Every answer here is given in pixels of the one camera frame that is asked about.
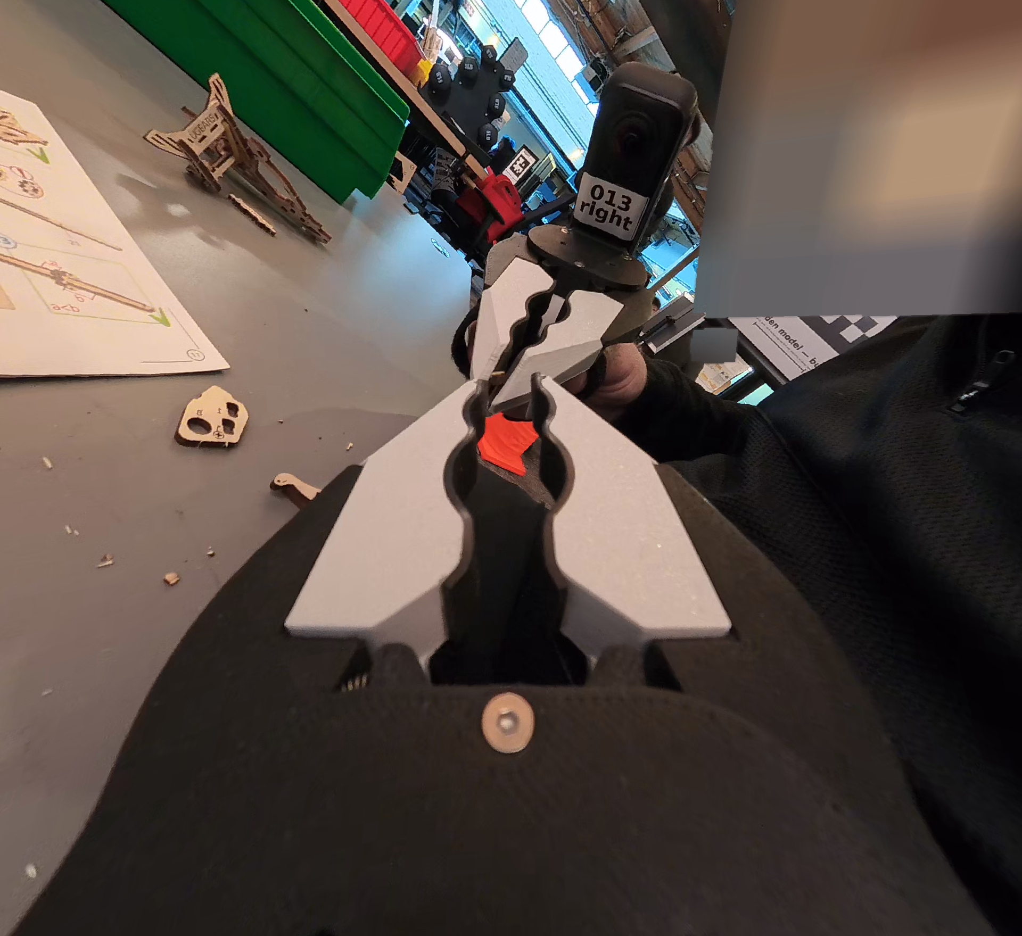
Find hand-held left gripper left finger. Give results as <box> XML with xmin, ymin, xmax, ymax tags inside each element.
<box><xmin>284</xmin><ymin>379</ymin><xmax>490</xmax><ymax>661</ymax></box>

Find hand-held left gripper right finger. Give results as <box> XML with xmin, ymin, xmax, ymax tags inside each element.
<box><xmin>531</xmin><ymin>371</ymin><xmax>732</xmax><ymax>667</ymax></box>

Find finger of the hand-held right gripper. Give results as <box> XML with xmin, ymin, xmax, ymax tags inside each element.
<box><xmin>469</xmin><ymin>256</ymin><xmax>555</xmax><ymax>382</ymax></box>
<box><xmin>487</xmin><ymin>291</ymin><xmax>624</xmax><ymax>412</ymax></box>

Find person's right forearm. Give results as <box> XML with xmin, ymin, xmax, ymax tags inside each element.
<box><xmin>631</xmin><ymin>357</ymin><xmax>768</xmax><ymax>466</ymax></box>

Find assembled wooden model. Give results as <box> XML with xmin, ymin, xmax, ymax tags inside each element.
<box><xmin>144</xmin><ymin>72</ymin><xmax>333</xmax><ymax>244</ymax></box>

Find person's right hand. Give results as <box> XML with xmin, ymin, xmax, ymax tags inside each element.
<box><xmin>585</xmin><ymin>344</ymin><xmax>669</xmax><ymax>426</ymax></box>

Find orange-red plastic object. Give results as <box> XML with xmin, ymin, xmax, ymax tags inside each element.
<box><xmin>477</xmin><ymin>173</ymin><xmax>522</xmax><ymax>243</ymax></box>

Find small wooden lever part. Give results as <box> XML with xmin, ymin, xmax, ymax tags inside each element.
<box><xmin>269</xmin><ymin>472</ymin><xmax>322</xmax><ymax>510</ymax></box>

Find black panel with round knobs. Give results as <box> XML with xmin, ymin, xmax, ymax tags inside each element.
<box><xmin>422</xmin><ymin>42</ymin><xmax>518</xmax><ymax>159</ymax></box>

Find scattered wood splinters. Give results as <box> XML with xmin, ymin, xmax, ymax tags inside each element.
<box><xmin>40</xmin><ymin>437</ymin><xmax>356</xmax><ymax>587</ymax></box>

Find oval wooden plate with holes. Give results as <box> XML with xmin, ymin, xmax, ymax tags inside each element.
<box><xmin>175</xmin><ymin>385</ymin><xmax>250</xmax><ymax>449</ymax></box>

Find person's black jacket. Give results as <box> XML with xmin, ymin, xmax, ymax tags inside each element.
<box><xmin>655</xmin><ymin>313</ymin><xmax>1022</xmax><ymax>936</ymax></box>

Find white printed sign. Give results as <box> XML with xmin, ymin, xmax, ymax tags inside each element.
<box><xmin>728</xmin><ymin>313</ymin><xmax>899</xmax><ymax>382</ymax></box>

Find notched wooden strip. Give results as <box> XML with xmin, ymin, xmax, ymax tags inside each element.
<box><xmin>227</xmin><ymin>192</ymin><xmax>278</xmax><ymax>237</ymax></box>

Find red plastic bin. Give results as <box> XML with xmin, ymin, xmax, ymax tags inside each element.
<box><xmin>329</xmin><ymin>0</ymin><xmax>428</xmax><ymax>85</ymax></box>

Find white instruction booklet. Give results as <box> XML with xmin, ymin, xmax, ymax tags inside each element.
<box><xmin>0</xmin><ymin>90</ymin><xmax>231</xmax><ymax>378</ymax></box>

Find large green plastic crate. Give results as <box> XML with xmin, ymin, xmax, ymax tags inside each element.
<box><xmin>4</xmin><ymin>0</ymin><xmax>410</xmax><ymax>204</ymax></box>

